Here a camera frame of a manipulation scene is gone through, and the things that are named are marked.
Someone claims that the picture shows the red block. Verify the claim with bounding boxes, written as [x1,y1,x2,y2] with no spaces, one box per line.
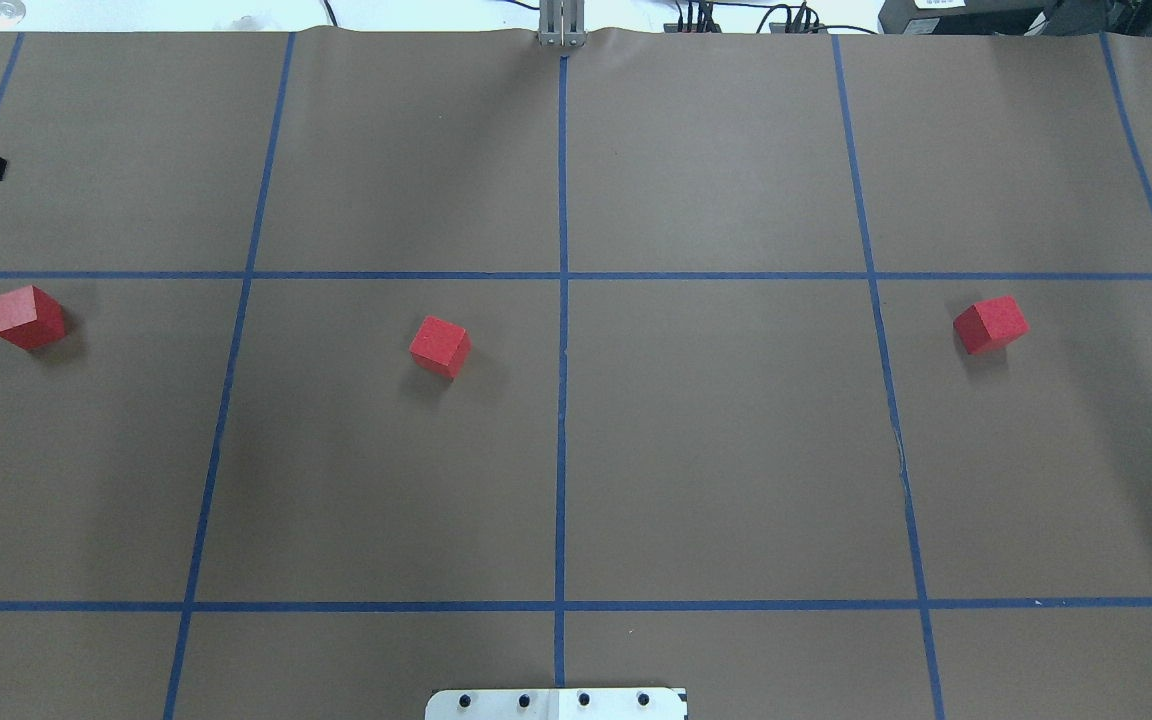
[408,314,473,381]
[952,295,1030,356]
[0,285,68,351]

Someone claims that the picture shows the black device top right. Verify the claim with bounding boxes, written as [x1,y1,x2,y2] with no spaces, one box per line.
[877,1,1152,37]

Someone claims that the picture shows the aluminium frame post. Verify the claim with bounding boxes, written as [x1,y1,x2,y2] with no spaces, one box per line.
[536,0,588,50]

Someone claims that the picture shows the metal base plate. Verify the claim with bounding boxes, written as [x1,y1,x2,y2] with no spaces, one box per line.
[424,687,689,719]

